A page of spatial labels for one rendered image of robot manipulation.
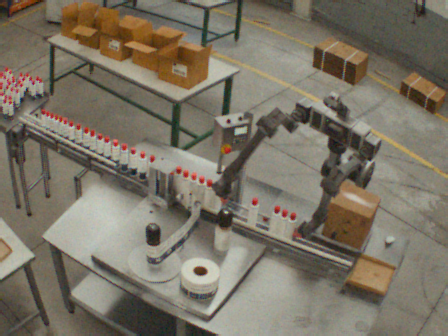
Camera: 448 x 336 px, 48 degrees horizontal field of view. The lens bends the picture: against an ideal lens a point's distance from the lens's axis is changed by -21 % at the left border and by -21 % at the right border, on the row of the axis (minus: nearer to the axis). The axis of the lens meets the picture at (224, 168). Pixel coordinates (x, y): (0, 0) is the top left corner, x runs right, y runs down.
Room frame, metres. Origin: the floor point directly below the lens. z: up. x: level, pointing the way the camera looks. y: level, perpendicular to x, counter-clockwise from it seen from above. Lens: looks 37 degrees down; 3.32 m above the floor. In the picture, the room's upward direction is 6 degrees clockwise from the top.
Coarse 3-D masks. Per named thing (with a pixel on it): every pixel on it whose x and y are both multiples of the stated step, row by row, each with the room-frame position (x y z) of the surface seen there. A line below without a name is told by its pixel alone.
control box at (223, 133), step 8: (216, 120) 2.84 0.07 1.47; (224, 120) 2.85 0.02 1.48; (232, 120) 2.86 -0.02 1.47; (216, 128) 2.83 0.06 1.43; (224, 128) 2.79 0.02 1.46; (232, 128) 2.81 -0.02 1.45; (248, 128) 2.86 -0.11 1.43; (216, 136) 2.83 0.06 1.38; (224, 136) 2.79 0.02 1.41; (232, 136) 2.81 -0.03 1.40; (216, 144) 2.82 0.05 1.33; (224, 144) 2.79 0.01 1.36; (232, 144) 2.82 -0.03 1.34; (240, 144) 2.84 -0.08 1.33; (232, 152) 2.82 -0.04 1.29
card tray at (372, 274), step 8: (360, 256) 2.50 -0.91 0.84; (368, 256) 2.48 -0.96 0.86; (360, 264) 2.44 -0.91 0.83; (368, 264) 2.44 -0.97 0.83; (376, 264) 2.44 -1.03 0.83; (384, 264) 2.42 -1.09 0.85; (392, 264) 2.40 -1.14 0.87; (352, 272) 2.36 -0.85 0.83; (360, 272) 2.36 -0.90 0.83; (368, 272) 2.36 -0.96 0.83; (376, 272) 2.36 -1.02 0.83; (384, 272) 2.36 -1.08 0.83; (392, 272) 2.36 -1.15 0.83; (352, 280) 2.27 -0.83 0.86; (360, 280) 2.29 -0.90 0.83; (368, 280) 2.29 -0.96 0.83; (376, 280) 2.29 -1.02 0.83; (384, 280) 2.29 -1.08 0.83; (368, 288) 2.20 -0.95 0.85; (376, 288) 2.20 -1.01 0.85; (384, 288) 2.21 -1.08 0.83
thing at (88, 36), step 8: (104, 8) 5.48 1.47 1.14; (96, 16) 5.50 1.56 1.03; (104, 16) 5.44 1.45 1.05; (112, 16) 5.38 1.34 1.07; (80, 24) 5.29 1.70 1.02; (88, 24) 5.39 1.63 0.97; (96, 24) 5.49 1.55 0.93; (80, 32) 5.10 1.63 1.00; (88, 32) 5.08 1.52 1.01; (96, 32) 5.12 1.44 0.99; (80, 40) 5.25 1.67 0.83; (88, 40) 5.18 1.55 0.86; (96, 40) 5.11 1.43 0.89; (96, 48) 5.10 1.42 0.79
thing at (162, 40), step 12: (144, 24) 4.96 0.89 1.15; (144, 36) 4.92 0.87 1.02; (156, 36) 4.99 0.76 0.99; (168, 36) 4.92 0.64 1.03; (180, 36) 4.79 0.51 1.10; (144, 48) 4.62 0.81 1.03; (156, 48) 4.98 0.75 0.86; (168, 48) 4.72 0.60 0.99; (132, 60) 4.80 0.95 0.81; (144, 60) 4.71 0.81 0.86; (156, 60) 4.62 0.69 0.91
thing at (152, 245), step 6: (150, 228) 2.25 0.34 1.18; (156, 228) 2.26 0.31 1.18; (150, 234) 2.24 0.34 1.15; (156, 234) 2.24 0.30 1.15; (150, 240) 2.24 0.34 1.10; (156, 240) 2.24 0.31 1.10; (150, 246) 2.23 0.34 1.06; (156, 246) 2.23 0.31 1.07; (150, 252) 2.23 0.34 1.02; (156, 252) 2.23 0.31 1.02; (150, 258) 2.23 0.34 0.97; (156, 258) 2.23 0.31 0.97; (150, 264) 2.23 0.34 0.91; (156, 264) 2.23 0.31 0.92
